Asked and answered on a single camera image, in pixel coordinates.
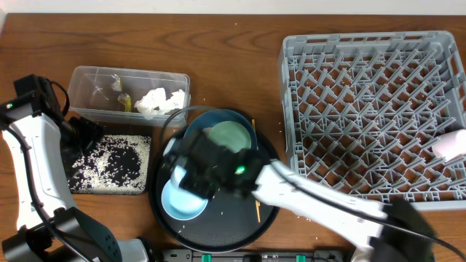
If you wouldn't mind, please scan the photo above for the light green bowl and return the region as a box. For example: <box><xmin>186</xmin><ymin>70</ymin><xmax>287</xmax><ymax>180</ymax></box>
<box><xmin>208</xmin><ymin>121</ymin><xmax>252</xmax><ymax>153</ymax></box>

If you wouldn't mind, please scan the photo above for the white rice pile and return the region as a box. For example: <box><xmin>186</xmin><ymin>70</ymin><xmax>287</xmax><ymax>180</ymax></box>
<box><xmin>67</xmin><ymin>126</ymin><xmax>214</xmax><ymax>194</ymax></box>

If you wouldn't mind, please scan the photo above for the yellow green snack wrapper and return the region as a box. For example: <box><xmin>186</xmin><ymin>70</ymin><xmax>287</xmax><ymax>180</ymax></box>
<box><xmin>117</xmin><ymin>93</ymin><xmax>132</xmax><ymax>112</ymax></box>

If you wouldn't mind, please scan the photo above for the white tissue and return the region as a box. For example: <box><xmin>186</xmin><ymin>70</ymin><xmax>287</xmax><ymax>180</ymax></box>
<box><xmin>135</xmin><ymin>88</ymin><xmax>169</xmax><ymax>120</ymax></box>
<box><xmin>165</xmin><ymin>90</ymin><xmax>185</xmax><ymax>111</ymax></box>

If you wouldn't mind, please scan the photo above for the pink cup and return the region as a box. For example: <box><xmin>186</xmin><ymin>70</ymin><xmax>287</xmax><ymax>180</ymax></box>
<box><xmin>432</xmin><ymin>129</ymin><xmax>466</xmax><ymax>162</ymax></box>

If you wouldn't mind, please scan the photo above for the small white cup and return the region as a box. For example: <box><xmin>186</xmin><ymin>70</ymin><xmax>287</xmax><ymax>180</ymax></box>
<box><xmin>170</xmin><ymin>165</ymin><xmax>186</xmax><ymax>190</ymax></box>

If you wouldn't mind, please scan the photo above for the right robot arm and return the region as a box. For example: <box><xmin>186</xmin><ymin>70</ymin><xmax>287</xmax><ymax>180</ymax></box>
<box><xmin>162</xmin><ymin>131</ymin><xmax>435</xmax><ymax>261</ymax></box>

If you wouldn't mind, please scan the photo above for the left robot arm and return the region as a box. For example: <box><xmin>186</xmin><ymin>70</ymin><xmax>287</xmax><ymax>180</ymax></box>
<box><xmin>1</xmin><ymin>74</ymin><xmax>154</xmax><ymax>262</ymax></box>

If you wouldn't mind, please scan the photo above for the clear plastic waste bin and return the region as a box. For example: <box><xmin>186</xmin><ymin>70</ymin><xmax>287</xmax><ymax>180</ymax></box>
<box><xmin>68</xmin><ymin>65</ymin><xmax>190</xmax><ymax>127</ymax></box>

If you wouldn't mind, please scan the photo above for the grey dishwasher rack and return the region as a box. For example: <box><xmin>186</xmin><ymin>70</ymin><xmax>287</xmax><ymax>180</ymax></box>
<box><xmin>278</xmin><ymin>31</ymin><xmax>465</xmax><ymax>211</ymax></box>

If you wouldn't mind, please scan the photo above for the dark blue plate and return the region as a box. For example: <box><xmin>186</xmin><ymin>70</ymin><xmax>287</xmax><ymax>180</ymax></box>
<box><xmin>184</xmin><ymin>109</ymin><xmax>258</xmax><ymax>150</ymax></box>

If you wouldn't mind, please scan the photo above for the light blue saucer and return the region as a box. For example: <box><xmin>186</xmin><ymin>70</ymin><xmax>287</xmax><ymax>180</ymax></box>
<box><xmin>161</xmin><ymin>180</ymin><xmax>208</xmax><ymax>221</ymax></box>

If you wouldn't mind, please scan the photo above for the black rectangular tray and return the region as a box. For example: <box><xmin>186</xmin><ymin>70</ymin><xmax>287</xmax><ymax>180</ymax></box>
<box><xmin>63</xmin><ymin>125</ymin><xmax>154</xmax><ymax>196</ymax></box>

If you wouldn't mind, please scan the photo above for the round black serving tray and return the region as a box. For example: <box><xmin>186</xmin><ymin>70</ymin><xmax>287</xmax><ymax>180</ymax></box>
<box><xmin>149</xmin><ymin>153</ymin><xmax>280</xmax><ymax>253</ymax></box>

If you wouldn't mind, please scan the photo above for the wooden chopstick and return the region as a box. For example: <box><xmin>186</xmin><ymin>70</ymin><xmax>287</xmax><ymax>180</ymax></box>
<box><xmin>251</xmin><ymin>119</ymin><xmax>261</xmax><ymax>223</ymax></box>

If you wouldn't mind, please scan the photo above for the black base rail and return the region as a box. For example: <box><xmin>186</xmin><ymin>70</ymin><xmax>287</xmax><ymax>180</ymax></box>
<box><xmin>162</xmin><ymin>249</ymin><xmax>350</xmax><ymax>262</ymax></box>

